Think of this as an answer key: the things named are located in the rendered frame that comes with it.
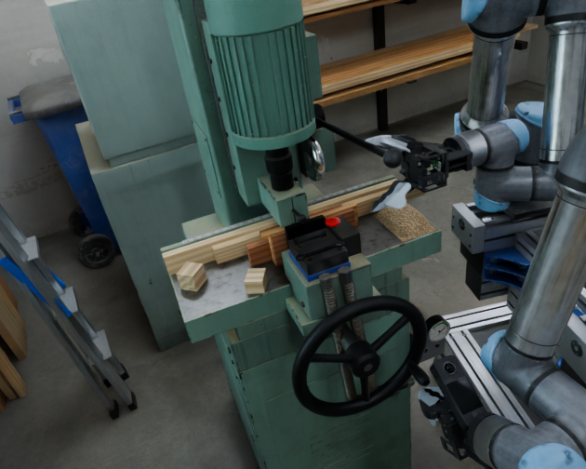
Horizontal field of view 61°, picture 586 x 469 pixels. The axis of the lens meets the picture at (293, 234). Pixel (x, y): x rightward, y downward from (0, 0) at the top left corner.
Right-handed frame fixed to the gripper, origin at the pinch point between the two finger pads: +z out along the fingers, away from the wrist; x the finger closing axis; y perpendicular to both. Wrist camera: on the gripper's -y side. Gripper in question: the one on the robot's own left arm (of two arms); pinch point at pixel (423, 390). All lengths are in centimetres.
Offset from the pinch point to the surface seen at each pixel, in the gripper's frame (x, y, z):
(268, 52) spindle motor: -10, -69, -3
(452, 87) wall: 220, -93, 273
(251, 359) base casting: -27.8, -12.7, 20.9
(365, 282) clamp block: -3.5, -23.2, 3.3
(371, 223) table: 9.5, -32.0, 22.0
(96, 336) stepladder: -73, -18, 119
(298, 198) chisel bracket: -7.5, -43.1, 15.9
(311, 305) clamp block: -15.2, -22.7, 3.7
